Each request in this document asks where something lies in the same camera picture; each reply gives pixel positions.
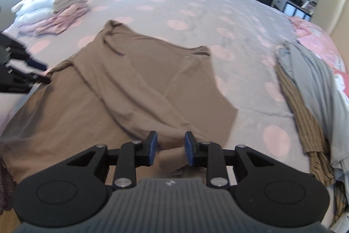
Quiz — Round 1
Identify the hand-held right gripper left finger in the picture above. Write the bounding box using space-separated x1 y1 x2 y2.
66 131 159 190

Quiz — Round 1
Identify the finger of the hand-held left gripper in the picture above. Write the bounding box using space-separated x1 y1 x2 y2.
11 54 49 71
11 71 52 86

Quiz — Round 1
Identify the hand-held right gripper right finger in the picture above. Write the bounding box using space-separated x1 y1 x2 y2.
184 131 273 190

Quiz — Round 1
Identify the taupe long-sleeved garment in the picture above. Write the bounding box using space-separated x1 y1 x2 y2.
0 19 238 184

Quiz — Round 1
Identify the stack of folded clothes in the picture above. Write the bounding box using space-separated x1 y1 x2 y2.
11 0 91 37

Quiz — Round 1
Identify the person's purple fleece clothing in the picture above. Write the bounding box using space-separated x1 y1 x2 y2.
0 154 17 216

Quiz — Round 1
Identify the brown striped garment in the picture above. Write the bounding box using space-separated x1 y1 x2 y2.
275 61 347 223

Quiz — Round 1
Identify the grey garment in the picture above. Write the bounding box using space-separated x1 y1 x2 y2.
275 42 349 181

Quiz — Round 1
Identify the grey duvet with pink dots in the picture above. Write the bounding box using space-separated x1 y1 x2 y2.
0 0 341 184

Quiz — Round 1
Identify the pink crumpled cloth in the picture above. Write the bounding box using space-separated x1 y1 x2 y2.
289 16 328 40

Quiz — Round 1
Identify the light pink pillow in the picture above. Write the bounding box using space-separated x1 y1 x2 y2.
297 31 348 72

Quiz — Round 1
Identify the white shelf unit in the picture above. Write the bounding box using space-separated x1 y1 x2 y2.
271 0 318 22

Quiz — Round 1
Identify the photo frame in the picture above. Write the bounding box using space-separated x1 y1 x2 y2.
301 0 318 11

